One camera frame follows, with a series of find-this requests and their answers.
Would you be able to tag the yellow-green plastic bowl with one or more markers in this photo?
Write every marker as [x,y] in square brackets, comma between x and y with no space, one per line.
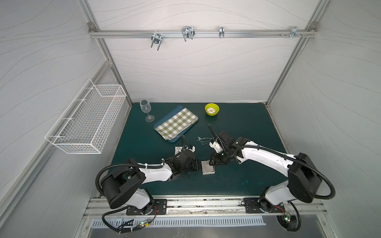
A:
[215,106]

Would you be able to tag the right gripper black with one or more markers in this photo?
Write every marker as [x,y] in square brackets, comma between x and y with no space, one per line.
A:
[220,142]

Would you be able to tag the white slotted cable duct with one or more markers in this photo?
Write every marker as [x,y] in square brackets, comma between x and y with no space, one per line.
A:
[173,222]

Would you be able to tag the white striped item in bowl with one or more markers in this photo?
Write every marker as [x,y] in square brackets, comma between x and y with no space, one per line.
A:
[211,110]

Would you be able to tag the blue rectangular tray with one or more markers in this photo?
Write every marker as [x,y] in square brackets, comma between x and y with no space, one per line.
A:
[166,119]

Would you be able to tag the clear wine glass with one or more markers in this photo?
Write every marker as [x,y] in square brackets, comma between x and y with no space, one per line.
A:
[146,108]

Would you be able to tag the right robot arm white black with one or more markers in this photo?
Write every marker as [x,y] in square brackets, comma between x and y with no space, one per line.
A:
[304,182]

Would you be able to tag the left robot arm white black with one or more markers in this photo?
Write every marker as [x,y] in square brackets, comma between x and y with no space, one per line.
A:
[121,184]

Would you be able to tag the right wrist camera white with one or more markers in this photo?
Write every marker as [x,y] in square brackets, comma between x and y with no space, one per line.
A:
[216,146]

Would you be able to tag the white wire basket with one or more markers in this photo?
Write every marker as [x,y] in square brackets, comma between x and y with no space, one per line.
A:
[86,123]

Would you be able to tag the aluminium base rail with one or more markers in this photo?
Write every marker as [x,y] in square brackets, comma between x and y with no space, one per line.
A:
[193,206]

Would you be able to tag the green checked cloth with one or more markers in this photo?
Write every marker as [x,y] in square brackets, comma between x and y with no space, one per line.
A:
[177,123]

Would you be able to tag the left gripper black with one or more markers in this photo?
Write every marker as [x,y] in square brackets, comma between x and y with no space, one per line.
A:
[184,154]

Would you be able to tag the metal clamp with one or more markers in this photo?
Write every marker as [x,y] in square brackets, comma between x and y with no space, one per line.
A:
[294,33]
[188,33]
[156,39]
[221,32]

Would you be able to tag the grey necklace display card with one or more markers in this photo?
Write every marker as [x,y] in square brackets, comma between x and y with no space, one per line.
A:
[178,149]

